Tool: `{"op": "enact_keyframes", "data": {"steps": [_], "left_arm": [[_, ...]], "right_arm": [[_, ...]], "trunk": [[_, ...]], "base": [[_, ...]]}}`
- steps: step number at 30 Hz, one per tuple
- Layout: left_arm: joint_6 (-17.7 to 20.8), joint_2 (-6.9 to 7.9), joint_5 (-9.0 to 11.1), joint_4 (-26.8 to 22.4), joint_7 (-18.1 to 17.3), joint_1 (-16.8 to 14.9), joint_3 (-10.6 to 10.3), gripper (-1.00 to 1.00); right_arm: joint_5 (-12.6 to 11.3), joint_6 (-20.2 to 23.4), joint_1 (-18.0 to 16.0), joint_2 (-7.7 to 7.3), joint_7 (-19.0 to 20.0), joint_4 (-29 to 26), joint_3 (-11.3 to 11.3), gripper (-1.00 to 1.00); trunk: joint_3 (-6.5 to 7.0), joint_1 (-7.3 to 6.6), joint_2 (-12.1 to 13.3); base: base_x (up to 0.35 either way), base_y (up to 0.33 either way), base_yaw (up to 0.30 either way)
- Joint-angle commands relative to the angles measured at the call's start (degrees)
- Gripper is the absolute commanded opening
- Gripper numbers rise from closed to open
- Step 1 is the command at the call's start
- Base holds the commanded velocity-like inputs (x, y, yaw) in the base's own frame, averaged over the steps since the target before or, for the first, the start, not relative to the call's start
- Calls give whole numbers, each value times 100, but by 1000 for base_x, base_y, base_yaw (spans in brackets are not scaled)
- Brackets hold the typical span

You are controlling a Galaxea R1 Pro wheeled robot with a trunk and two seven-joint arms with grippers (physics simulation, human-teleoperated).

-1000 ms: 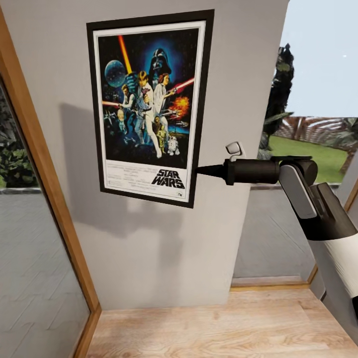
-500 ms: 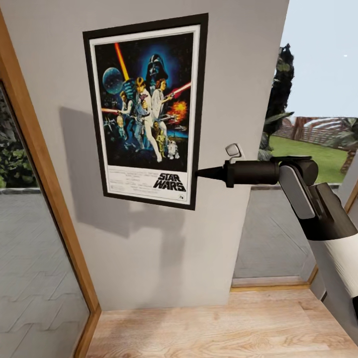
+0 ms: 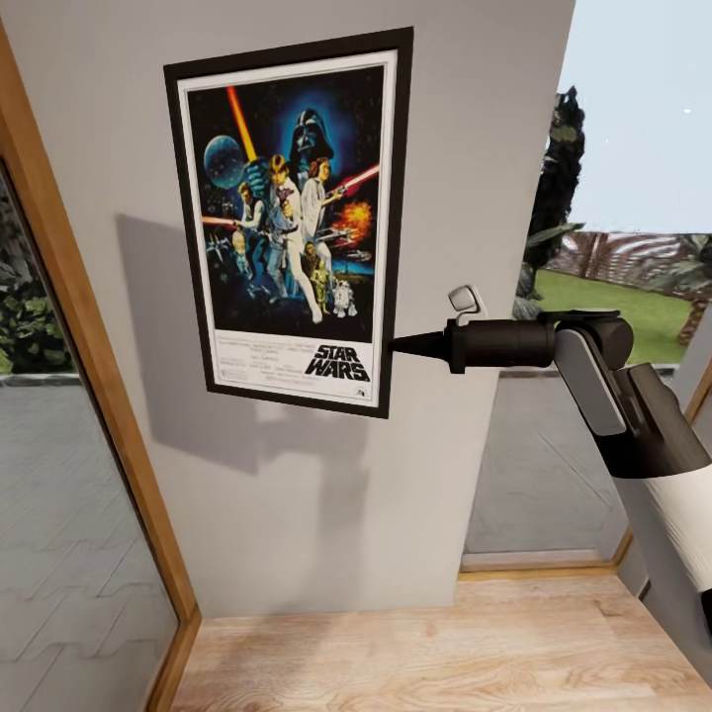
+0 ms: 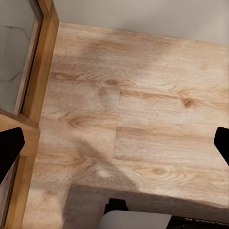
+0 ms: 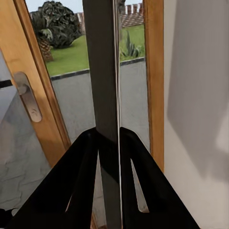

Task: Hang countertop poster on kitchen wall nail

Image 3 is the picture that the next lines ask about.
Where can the fixed window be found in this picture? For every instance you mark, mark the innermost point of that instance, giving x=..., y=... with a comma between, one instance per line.
x=622, y=219

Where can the poster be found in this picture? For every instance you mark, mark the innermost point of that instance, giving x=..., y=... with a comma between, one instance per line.
x=291, y=168

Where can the door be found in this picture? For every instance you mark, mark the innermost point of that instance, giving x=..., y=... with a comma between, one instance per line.
x=97, y=612

